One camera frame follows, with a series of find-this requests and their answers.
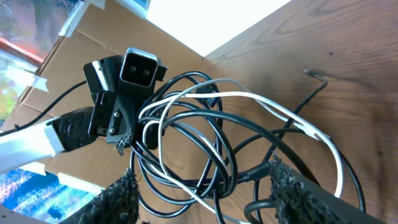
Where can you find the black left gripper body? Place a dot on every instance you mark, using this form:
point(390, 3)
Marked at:
point(123, 117)

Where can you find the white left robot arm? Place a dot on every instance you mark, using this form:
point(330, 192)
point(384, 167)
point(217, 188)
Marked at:
point(35, 141)

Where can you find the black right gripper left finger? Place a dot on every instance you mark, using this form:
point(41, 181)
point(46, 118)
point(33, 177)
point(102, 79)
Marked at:
point(118, 204)

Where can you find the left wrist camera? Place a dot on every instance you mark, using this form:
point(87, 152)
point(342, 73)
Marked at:
point(139, 72)

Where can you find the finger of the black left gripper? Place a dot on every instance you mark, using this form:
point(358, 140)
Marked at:
point(124, 141)
point(148, 131)

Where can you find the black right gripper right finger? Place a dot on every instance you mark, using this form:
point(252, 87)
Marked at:
point(299, 200)

